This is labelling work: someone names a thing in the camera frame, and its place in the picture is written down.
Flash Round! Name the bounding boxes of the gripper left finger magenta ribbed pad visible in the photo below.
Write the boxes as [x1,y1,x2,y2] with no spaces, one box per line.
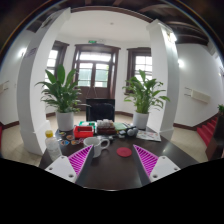
[46,145,94,186]

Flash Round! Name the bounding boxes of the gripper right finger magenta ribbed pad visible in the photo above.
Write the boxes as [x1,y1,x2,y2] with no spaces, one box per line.
[133,145,180,186]

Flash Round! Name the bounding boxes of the colourful round stickers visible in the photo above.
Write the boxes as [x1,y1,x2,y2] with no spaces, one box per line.
[59,131,84,146]

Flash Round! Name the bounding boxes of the red round coaster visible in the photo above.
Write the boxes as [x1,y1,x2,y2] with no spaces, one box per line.
[117,147,132,157]

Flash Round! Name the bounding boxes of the clear bottle with yellow cap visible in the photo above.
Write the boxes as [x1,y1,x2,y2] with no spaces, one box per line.
[45,130,62,161]

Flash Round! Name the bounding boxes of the white ceramic mug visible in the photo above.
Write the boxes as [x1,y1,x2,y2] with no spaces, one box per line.
[83,137,110,158]

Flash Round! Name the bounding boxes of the colourful printed paper sheet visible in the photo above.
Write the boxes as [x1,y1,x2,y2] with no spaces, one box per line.
[137,130,161,142]

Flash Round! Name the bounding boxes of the red plastic box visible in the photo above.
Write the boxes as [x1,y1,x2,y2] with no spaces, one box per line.
[73,126,94,138]

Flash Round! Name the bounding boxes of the grey round balls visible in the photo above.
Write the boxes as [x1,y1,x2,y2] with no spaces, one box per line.
[126,127,138,137]

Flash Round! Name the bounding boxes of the brown box with white items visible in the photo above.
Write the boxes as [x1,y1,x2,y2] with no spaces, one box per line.
[97,119,116,135]

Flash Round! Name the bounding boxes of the green flat packet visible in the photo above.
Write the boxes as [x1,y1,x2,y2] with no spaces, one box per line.
[114,122,127,131]

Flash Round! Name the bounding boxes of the black chair back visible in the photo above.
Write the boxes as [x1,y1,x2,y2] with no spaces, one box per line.
[86,98,115,121]

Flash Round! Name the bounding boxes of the red carpeted staircase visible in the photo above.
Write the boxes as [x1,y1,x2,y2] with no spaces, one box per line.
[196,116,218,146]

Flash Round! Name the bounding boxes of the right potted green plant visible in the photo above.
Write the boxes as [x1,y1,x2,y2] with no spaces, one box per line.
[123,70,169,130]

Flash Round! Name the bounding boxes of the potted green plant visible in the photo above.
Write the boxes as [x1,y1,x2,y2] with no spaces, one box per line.
[37,64,85,131]
[123,70,169,130]

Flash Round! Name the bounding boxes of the left potted green plant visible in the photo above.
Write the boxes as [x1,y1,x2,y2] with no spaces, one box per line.
[37,64,85,131]

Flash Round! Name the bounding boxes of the dark wooden double door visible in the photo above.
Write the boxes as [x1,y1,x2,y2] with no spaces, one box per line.
[72,44,120,101]

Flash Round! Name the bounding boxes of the right dark wooden window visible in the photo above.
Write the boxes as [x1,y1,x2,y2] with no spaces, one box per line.
[125,46,154,96]

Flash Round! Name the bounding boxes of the dark wooden window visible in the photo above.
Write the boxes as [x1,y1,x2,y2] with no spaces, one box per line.
[125,46,154,96]
[47,41,68,76]

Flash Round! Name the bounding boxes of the left dark wooden window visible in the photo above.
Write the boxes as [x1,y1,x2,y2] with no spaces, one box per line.
[47,41,68,76]

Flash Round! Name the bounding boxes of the white wall radiator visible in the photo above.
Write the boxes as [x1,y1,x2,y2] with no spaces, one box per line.
[185,87,210,103]

